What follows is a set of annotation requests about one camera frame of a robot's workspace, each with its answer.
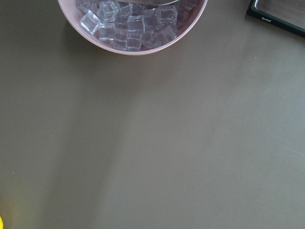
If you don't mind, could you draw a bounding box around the black glass tray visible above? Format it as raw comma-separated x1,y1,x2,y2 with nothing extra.
246,0,305,37

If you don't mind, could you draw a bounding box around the pink bowl with ice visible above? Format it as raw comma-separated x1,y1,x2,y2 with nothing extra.
57,0,208,56

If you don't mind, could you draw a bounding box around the metal ice scoop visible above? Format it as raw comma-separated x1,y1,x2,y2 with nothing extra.
117,0,179,6

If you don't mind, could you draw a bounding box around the yellow lemon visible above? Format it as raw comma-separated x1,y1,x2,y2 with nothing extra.
0,217,3,229

